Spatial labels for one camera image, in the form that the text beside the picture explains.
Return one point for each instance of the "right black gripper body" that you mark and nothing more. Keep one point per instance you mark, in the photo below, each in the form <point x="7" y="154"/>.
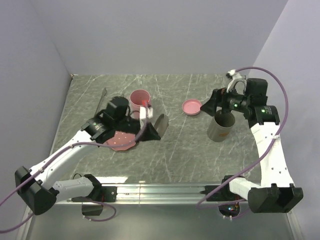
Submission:
<point x="231" y="101"/>

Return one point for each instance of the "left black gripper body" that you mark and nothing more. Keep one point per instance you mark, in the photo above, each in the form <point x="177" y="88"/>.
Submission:
<point x="128" y="124"/>

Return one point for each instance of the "grey round lid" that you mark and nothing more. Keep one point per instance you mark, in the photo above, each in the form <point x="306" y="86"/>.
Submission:
<point x="161" y="124"/>

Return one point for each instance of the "tall grey cup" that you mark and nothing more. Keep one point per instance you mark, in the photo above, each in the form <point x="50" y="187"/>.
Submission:
<point x="220" y="126"/>

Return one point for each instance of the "metal tongs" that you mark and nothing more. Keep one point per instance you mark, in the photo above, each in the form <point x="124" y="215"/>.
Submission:
<point x="102" y="101"/>

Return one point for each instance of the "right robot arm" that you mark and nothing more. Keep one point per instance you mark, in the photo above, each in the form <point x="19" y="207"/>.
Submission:
<point x="266" y="184"/>

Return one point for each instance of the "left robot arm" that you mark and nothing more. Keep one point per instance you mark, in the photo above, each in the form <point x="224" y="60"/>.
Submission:
<point x="40" y="186"/>

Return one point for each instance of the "pink dotted plate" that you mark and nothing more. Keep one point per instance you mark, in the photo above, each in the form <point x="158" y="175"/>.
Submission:
<point x="121" y="141"/>

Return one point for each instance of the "pink round lid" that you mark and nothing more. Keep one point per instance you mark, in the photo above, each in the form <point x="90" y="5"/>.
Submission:
<point x="191" y="107"/>

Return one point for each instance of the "tall pink cup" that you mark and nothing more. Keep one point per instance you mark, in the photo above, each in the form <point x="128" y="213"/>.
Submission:
<point x="136" y="100"/>

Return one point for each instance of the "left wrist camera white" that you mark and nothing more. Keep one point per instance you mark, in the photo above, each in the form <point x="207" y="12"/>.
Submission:
<point x="146" y="113"/>

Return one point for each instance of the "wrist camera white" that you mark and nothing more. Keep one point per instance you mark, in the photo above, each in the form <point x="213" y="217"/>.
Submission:
<point x="235" y="78"/>
<point x="146" y="113"/>

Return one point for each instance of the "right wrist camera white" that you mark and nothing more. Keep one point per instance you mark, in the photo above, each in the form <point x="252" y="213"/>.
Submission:
<point x="235" y="78"/>

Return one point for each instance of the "aluminium front rail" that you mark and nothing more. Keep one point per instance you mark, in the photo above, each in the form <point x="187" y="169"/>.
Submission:
<point x="159" y="194"/>

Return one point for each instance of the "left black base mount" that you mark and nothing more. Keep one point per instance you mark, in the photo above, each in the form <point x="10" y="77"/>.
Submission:
<point x="93" y="206"/>

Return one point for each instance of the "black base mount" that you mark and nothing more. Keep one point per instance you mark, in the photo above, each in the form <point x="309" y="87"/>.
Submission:
<point x="224" y="195"/>
<point x="93" y="206"/>

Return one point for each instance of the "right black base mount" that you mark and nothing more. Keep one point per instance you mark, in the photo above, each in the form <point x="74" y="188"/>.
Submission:
<point x="224" y="195"/>

